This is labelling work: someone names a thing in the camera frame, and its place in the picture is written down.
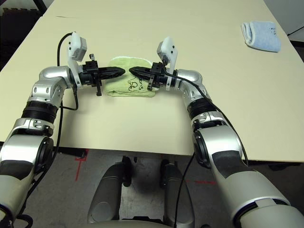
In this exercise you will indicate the red floor tape mark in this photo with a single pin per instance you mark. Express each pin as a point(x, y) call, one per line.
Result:
point(78, 168)
point(204, 182)

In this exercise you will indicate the black foam floor mat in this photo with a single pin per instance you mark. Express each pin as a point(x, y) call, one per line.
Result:
point(16, 35)

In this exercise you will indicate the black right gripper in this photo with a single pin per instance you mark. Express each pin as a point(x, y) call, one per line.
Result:
point(158, 76)

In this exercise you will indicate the folded light blue towel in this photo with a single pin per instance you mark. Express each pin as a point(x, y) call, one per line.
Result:
point(263, 35)

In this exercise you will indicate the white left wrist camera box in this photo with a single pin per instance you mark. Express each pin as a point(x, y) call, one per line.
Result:
point(77, 47)

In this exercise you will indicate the grey robot leg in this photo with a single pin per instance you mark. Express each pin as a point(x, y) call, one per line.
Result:
point(178, 202)
point(107, 194)

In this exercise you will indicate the beige side table black frame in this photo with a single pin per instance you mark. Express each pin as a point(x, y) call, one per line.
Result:
point(41, 6)

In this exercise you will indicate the green towel white trim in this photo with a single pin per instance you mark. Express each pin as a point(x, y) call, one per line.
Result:
point(140, 64)

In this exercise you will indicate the thin black bar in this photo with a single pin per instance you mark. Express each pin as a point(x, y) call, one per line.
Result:
point(295, 30)

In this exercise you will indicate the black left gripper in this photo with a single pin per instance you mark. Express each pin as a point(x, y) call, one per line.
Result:
point(89, 76)

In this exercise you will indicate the grey robot pelvis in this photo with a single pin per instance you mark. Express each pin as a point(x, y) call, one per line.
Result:
point(128, 225)

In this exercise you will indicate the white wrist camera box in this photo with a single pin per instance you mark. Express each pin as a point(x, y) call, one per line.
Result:
point(77, 47)
point(169, 47)

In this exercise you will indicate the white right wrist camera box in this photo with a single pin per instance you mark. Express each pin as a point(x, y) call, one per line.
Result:
point(169, 47)

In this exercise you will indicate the grey robot right leg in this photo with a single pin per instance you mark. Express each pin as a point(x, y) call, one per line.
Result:
point(178, 202)

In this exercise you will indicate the grey robot left leg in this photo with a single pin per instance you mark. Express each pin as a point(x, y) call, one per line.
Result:
point(107, 194)

